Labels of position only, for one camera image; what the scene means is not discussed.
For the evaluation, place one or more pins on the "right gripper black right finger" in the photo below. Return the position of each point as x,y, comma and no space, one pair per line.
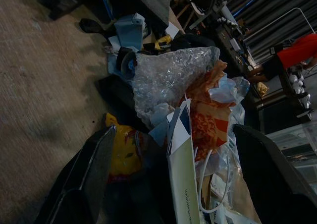
272,182

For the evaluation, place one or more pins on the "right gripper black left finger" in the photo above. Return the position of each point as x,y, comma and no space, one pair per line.
81,182

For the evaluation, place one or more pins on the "yellow snack packet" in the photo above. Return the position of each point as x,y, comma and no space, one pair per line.
123,154

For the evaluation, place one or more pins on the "orange printed paper bag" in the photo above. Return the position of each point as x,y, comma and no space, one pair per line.
205,127

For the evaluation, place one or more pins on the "yellow crumpled paper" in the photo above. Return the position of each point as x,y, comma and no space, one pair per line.
262,87

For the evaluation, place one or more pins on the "clear plastic bag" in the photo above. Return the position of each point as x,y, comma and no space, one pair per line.
232,90

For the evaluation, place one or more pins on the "person in red shirt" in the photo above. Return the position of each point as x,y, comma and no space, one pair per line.
297,50

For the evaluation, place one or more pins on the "clear bubble wrap sheet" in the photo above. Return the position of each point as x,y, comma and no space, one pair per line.
168,77

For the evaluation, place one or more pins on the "black shoe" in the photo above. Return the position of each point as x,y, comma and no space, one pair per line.
89,25

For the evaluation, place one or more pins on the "blue grey plastic box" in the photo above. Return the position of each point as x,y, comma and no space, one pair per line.
130,33

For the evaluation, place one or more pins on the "white metal rack frame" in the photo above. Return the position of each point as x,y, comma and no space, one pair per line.
270,22

